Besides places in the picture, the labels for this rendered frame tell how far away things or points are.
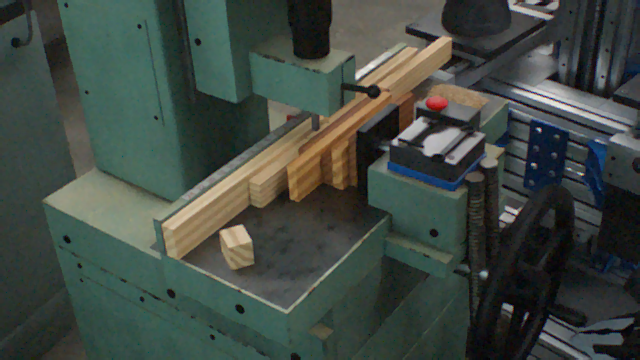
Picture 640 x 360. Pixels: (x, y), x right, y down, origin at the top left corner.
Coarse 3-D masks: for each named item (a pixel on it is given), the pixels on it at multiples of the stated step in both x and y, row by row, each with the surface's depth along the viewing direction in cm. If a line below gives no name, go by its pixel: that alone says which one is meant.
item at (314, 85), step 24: (264, 48) 113; (288, 48) 113; (264, 72) 113; (288, 72) 110; (312, 72) 107; (336, 72) 108; (264, 96) 115; (288, 96) 112; (312, 96) 109; (336, 96) 110
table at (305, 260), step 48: (288, 192) 113; (336, 192) 113; (288, 240) 104; (336, 240) 104; (384, 240) 109; (192, 288) 103; (240, 288) 97; (288, 288) 97; (336, 288) 101; (288, 336) 95
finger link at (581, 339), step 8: (576, 336) 113; (584, 336) 112; (592, 336) 111; (600, 336) 110; (608, 336) 109; (616, 336) 108; (576, 344) 113; (584, 344) 111; (592, 344) 109; (608, 344) 108; (616, 344) 107; (592, 352) 110
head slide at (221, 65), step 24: (192, 0) 109; (216, 0) 106; (240, 0) 108; (264, 0) 112; (192, 24) 112; (216, 24) 109; (240, 24) 110; (264, 24) 114; (192, 48) 114; (216, 48) 111; (240, 48) 111; (216, 72) 114; (240, 72) 113; (216, 96) 116; (240, 96) 114
